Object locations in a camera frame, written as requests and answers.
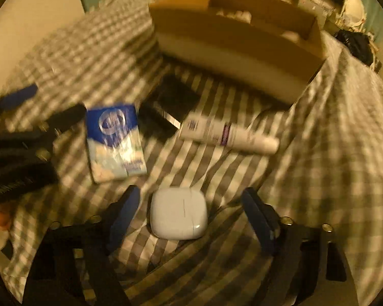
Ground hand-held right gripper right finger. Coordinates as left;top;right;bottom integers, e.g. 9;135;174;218
241;187;362;306

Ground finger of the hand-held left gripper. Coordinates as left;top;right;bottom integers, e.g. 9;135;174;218
0;103;88;166
0;84;39;122

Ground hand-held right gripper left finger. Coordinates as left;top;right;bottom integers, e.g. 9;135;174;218
22;185;141;306

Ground white earbuds case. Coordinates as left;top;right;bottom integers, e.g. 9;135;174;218
149;187;209;239

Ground blue and white tissue packet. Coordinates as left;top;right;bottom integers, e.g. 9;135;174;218
86;101;148;184

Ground cardboard box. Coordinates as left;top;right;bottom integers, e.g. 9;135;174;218
148;0;329;106

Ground orange round object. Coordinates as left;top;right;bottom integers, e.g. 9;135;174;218
0;205;14;232

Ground white cream tube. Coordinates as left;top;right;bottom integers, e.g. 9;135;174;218
179;111;280;155

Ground checked grey and white blanket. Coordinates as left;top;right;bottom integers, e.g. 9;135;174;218
2;0;383;306

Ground black wallet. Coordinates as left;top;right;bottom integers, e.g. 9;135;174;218
140;74;202;132

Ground black bag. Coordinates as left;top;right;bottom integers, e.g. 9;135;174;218
334;29;375;67

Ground white items in box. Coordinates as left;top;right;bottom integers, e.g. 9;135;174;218
215;6;302;43

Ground white round fan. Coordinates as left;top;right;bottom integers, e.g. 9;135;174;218
342;0;367;26

